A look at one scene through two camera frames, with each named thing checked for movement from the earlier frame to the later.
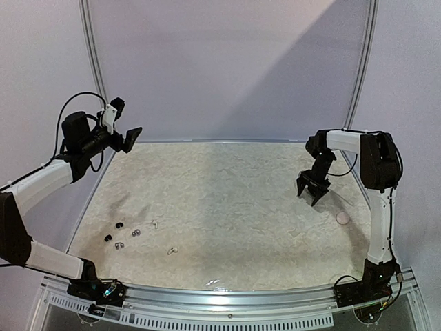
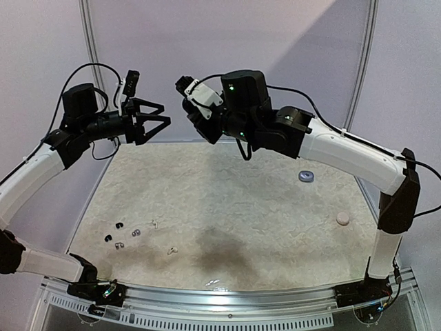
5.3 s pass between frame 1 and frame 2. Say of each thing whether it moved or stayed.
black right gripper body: moved
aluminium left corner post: stayed
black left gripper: moved
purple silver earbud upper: stayed
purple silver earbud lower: stayed
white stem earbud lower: stayed
